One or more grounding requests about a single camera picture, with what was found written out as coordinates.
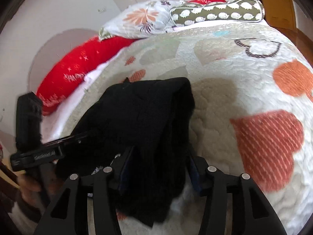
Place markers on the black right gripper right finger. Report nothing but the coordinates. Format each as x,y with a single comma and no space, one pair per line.
252,213

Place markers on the green sheep bolster pillow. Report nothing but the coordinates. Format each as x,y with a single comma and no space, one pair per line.
236,10

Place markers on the person's left hand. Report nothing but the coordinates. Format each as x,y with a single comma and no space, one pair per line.
38,187

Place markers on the round beige headboard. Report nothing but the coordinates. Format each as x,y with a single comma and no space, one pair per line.
54,50

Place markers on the white floral pillow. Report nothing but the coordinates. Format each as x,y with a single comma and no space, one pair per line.
141,20

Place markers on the black pants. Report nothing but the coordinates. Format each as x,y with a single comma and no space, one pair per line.
149,119

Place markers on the long red pillow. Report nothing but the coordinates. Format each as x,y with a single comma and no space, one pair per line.
68,73

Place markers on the wooden door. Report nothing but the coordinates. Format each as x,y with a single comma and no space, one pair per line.
280,14

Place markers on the heart pattern quilt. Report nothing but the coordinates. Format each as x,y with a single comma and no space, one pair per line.
253,105

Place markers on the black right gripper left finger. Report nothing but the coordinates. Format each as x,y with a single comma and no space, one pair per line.
87,204

